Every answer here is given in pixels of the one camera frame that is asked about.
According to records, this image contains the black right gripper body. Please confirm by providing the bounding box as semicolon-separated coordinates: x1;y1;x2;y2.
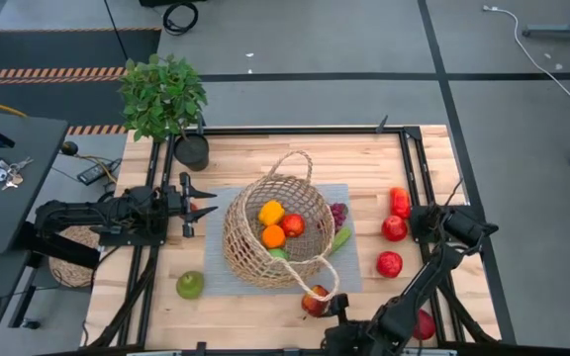
343;315;390;356

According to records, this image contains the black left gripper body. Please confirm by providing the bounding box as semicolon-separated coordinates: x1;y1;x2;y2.
161;171;193;238

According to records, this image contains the red apple with yellow streaks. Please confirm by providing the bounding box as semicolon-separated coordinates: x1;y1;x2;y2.
301;284;332;318

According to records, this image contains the woven straw basket with handles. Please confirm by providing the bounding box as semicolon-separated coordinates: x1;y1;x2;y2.
222;149;341;303

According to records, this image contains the bright red round fruit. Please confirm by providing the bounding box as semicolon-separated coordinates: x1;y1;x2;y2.
381;215;409;242
376;250;405;279

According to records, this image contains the green elongated vegetable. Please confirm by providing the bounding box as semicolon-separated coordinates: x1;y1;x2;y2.
331;225;354;255

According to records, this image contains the yellow bell pepper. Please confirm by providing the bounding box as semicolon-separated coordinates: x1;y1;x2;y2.
257;199;286;227

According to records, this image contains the orange fruit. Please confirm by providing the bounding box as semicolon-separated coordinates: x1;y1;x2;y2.
260;224;287;250

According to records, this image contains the dark red apple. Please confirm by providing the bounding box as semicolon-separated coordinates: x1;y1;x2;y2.
279;213;307;239

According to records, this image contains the grey woven placemat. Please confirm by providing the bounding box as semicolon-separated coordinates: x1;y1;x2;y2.
203;183;363;297

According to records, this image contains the dark red pomegranate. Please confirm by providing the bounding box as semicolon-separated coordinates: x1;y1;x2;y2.
413;309;437;341

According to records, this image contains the purple grape bunch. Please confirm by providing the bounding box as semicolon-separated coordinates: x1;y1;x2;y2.
328;201;349;232

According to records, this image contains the green potted plant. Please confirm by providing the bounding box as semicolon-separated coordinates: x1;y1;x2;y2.
118;52;212;172

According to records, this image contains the red bell pepper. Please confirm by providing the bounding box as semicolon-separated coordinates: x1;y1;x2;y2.
389;186;413;221

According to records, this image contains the round woven seat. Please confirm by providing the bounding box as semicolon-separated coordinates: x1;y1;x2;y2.
48;220;101;289

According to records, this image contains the black desk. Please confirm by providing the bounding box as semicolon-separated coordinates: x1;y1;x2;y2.
0;111;102;331

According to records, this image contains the black equipment base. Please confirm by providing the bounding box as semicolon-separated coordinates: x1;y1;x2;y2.
139;0;208;8

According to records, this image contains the black hazard striped floor mat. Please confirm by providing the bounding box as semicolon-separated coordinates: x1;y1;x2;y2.
0;28;162;135

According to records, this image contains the table with grey legs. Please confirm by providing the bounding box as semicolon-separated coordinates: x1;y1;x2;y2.
522;0;570;41

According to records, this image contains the black metal table frame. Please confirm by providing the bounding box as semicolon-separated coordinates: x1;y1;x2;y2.
82;114;518;356

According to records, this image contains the coiled black cable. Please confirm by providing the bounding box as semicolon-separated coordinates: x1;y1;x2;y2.
162;1;200;37

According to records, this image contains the white floor cable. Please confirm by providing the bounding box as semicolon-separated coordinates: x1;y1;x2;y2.
482;4;570;101

